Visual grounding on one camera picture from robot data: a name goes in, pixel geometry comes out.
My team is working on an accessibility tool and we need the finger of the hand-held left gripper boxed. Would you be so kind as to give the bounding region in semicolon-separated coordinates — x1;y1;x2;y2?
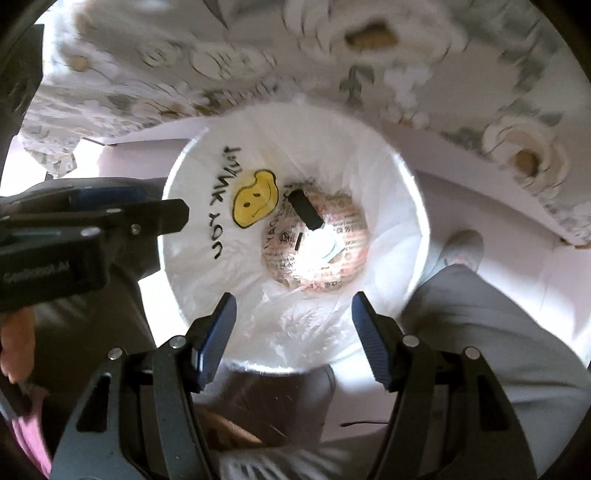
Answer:
78;198;190;241
69;185;160;209

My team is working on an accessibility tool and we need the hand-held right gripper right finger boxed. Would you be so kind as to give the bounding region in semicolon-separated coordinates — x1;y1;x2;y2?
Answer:
351;291;539;480

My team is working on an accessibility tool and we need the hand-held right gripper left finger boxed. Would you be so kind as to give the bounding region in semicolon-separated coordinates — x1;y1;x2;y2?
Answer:
51;292;238;480

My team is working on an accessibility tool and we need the white lined waste bin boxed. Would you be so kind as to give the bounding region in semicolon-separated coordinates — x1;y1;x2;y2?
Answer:
157;99;428;374

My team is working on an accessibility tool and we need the person's left hand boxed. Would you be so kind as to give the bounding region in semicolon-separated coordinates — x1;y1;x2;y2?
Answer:
0;307;38;384

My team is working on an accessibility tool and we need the white plastic piece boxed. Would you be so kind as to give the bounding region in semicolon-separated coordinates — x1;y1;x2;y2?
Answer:
305;228;347;266

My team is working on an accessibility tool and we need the person's right leg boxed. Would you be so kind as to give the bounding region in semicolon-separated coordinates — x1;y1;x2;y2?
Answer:
217;265;591;480

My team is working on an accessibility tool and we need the person's right foot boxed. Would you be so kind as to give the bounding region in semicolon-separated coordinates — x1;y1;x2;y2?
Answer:
434;229;485;278

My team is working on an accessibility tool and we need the dark furniture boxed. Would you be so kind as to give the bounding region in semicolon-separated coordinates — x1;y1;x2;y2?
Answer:
0;23;44;153

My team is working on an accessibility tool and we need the black plastic stick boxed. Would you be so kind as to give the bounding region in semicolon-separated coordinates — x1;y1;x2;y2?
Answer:
287;187;325;230

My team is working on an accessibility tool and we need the floral tablecloth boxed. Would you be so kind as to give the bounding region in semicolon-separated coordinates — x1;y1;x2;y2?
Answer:
18;0;591;250

